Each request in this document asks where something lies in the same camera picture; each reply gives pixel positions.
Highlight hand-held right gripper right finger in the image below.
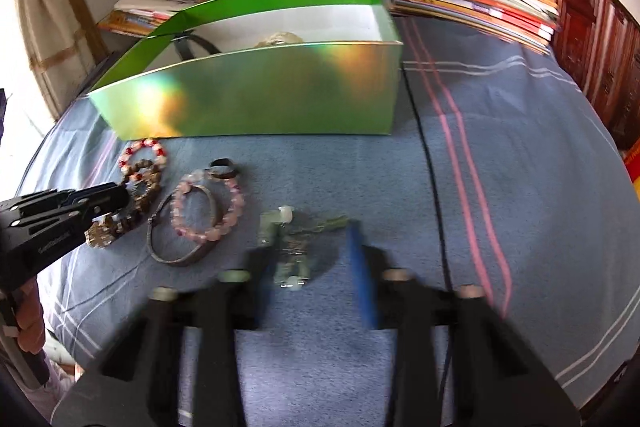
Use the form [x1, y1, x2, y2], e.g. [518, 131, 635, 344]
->
[346, 221, 582, 427]

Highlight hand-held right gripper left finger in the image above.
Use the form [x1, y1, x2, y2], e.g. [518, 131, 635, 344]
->
[55, 249, 273, 427]

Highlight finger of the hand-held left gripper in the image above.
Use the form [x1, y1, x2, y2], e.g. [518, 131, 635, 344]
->
[75, 186, 132, 226]
[47, 183, 124, 208]

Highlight brown bead bracelet gold charm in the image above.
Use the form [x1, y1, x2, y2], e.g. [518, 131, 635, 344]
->
[84, 211, 147, 251]

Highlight brown wooden bead bracelet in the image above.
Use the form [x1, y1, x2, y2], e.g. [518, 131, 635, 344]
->
[127, 167, 164, 214]

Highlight red and clear bead bracelet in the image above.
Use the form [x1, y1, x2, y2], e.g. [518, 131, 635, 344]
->
[118, 138, 167, 180]

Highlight green jade link bracelet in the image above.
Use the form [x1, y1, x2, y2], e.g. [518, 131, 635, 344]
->
[257, 205, 351, 291]

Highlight thin metal bangle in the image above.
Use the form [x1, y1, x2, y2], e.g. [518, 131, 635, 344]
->
[148, 184, 221, 267]

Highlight pink crystal bead bracelet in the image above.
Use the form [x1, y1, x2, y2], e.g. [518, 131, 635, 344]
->
[169, 173, 246, 244]

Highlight shiny green cardboard box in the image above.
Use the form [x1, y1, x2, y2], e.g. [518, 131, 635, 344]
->
[87, 0, 404, 140]

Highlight person's left hand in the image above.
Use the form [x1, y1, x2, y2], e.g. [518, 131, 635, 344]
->
[16, 279, 46, 356]

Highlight small stack of books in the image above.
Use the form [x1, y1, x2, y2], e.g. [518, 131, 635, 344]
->
[96, 0, 207, 39]

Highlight beige curtain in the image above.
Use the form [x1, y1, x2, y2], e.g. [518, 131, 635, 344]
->
[9, 0, 109, 118]

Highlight reddish wooden headboard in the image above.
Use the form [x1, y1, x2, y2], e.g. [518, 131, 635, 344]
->
[497, 0, 640, 154]

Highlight black strap wrist watch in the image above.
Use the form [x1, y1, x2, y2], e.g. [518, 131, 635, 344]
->
[172, 34, 221, 58]

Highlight cream carved bracelet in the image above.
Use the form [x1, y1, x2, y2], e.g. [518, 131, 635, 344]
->
[254, 32, 304, 48]

